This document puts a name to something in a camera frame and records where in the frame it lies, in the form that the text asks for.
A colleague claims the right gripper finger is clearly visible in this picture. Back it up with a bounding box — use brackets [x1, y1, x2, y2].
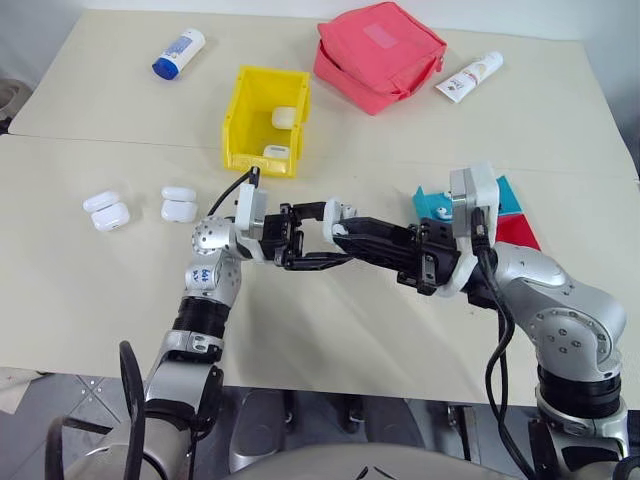
[342, 216, 419, 239]
[332, 233, 419, 275]

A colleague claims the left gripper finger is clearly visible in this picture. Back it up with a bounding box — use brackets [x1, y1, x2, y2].
[283, 251, 354, 273]
[291, 199, 330, 225]

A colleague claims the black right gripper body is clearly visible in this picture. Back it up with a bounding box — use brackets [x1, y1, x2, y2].
[396, 216, 464, 297]

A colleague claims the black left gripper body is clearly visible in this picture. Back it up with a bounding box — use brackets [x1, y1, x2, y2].
[259, 202, 307, 270]

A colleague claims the yellow plastic bin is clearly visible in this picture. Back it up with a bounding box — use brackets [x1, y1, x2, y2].
[221, 64, 314, 180]

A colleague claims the teal plastic bin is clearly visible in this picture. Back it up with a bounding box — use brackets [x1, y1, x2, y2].
[410, 174, 527, 225]

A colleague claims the pink fabric bag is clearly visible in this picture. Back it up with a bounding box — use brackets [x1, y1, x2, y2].
[312, 1, 448, 117]

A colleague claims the white cosmetic tube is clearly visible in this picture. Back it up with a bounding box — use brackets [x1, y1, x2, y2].
[434, 50, 505, 105]

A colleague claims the dark grey rounded shape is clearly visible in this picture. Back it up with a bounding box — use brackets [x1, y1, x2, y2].
[230, 388, 297, 471]

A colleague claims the grey robot torso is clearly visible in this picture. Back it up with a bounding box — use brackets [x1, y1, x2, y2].
[64, 439, 640, 480]

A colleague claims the white bottle blue cap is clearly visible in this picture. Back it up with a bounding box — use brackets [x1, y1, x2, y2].
[151, 27, 208, 81]

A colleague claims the grey round object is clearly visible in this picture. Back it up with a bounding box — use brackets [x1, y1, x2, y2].
[0, 77, 26, 135]

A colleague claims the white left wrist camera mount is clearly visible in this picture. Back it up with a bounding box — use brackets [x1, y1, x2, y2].
[233, 182, 271, 262]

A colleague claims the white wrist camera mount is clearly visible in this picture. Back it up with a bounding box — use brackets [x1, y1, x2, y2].
[438, 160, 500, 301]
[233, 182, 271, 262]

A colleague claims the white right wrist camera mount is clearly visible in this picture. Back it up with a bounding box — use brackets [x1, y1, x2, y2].
[438, 160, 500, 301]

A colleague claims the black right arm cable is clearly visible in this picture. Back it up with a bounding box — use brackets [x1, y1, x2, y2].
[468, 207, 544, 480]

